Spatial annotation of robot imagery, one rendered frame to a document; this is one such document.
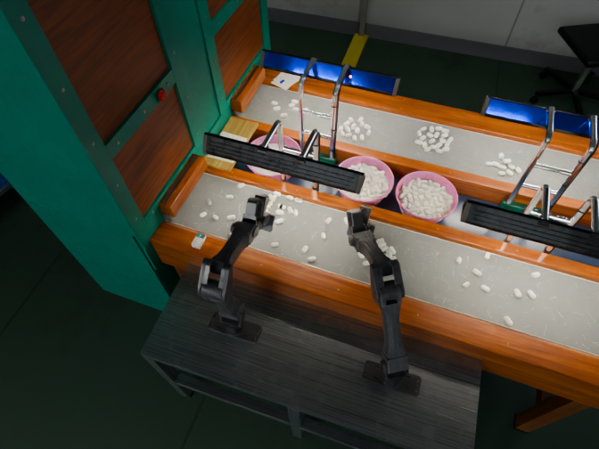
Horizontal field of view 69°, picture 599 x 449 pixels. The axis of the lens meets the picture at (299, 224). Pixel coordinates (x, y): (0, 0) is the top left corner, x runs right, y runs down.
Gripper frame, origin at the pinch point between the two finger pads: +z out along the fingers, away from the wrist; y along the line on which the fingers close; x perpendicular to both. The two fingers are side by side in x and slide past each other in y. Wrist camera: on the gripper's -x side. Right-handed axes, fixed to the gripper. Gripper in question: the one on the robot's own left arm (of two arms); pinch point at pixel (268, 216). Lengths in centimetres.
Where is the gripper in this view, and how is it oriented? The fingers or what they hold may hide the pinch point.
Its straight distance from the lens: 172.1
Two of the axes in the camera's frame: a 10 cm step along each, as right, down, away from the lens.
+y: -9.4, -2.7, 2.1
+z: 2.7, -2.1, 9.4
